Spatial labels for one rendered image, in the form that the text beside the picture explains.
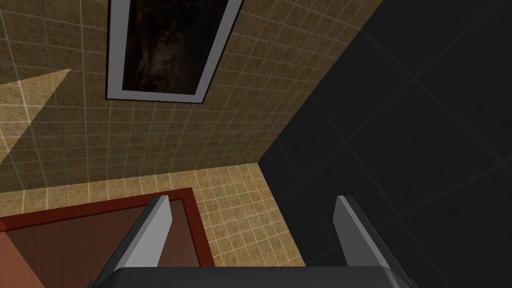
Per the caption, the brown door leaf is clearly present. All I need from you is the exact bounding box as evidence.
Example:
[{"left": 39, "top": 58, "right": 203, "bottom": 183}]
[{"left": 0, "top": 198, "right": 201, "bottom": 288}]

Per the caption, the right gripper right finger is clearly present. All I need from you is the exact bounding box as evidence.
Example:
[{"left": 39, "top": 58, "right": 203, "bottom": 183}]
[{"left": 332, "top": 195, "right": 394, "bottom": 270}]

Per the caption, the dark picture in grey frame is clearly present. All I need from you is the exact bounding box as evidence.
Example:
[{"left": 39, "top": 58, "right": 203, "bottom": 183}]
[{"left": 105, "top": 0, "right": 245, "bottom": 105}]

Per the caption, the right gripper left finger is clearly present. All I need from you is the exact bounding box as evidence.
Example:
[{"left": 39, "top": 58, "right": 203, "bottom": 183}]
[{"left": 101, "top": 194, "right": 174, "bottom": 274}]

